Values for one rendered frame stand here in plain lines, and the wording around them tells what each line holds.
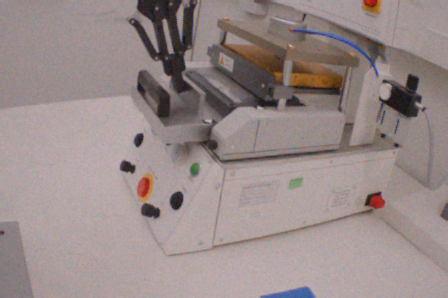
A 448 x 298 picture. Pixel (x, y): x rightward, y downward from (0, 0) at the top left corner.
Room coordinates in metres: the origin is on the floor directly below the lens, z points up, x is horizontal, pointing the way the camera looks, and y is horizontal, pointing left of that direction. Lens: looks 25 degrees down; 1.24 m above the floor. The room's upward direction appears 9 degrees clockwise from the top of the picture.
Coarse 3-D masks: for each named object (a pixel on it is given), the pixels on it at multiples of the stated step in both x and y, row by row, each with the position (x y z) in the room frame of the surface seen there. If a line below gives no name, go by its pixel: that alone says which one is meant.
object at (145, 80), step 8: (144, 72) 0.76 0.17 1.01; (144, 80) 0.73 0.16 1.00; (152, 80) 0.72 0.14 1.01; (144, 88) 0.73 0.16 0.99; (152, 88) 0.69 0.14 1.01; (160, 88) 0.68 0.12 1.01; (152, 96) 0.68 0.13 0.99; (160, 96) 0.65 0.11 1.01; (168, 96) 0.66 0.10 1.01; (160, 104) 0.65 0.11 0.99; (168, 104) 0.66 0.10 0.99; (160, 112) 0.65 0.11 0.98; (168, 112) 0.66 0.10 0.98
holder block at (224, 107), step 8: (192, 72) 0.85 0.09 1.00; (192, 80) 0.82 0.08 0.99; (200, 80) 0.81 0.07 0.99; (208, 88) 0.76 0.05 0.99; (208, 96) 0.75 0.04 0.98; (216, 96) 0.73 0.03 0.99; (216, 104) 0.72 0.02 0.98; (224, 104) 0.70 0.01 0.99; (232, 104) 0.69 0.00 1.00; (240, 104) 0.70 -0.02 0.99; (248, 104) 0.71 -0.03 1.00; (256, 104) 0.72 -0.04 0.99; (264, 104) 0.72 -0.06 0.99; (272, 104) 0.73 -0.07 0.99; (288, 104) 0.75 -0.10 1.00; (296, 104) 0.76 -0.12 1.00; (304, 104) 0.77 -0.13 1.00; (224, 112) 0.69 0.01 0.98
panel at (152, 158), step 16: (144, 128) 0.85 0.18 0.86; (144, 144) 0.81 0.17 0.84; (160, 144) 0.76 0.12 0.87; (192, 144) 0.69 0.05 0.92; (128, 160) 0.83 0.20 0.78; (144, 160) 0.77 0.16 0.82; (160, 160) 0.73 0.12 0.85; (192, 160) 0.66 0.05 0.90; (208, 160) 0.63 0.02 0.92; (128, 176) 0.79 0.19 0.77; (144, 176) 0.74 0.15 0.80; (160, 176) 0.70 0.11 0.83; (176, 176) 0.67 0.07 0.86; (192, 176) 0.63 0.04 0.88; (160, 192) 0.67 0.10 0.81; (192, 192) 0.61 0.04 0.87; (160, 208) 0.65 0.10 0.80; (176, 208) 0.61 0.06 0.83; (160, 224) 0.62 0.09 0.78; (176, 224) 0.59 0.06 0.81; (160, 240) 0.60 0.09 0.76
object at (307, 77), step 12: (228, 48) 0.87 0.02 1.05; (240, 48) 0.87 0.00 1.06; (252, 48) 0.89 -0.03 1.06; (252, 60) 0.78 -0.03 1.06; (264, 60) 0.79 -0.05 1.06; (276, 60) 0.82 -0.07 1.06; (276, 72) 0.72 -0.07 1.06; (300, 72) 0.75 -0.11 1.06; (312, 72) 0.78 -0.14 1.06; (324, 72) 0.80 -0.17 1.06; (300, 84) 0.75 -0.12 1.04; (312, 84) 0.76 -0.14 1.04; (324, 84) 0.77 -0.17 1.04; (336, 84) 0.79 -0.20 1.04
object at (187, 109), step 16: (144, 96) 0.74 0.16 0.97; (176, 96) 0.76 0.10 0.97; (192, 96) 0.71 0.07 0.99; (144, 112) 0.72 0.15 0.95; (176, 112) 0.68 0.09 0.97; (192, 112) 0.69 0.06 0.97; (208, 112) 0.71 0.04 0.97; (160, 128) 0.63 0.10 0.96; (176, 128) 0.63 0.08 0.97; (192, 128) 0.64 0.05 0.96; (208, 128) 0.66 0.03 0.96
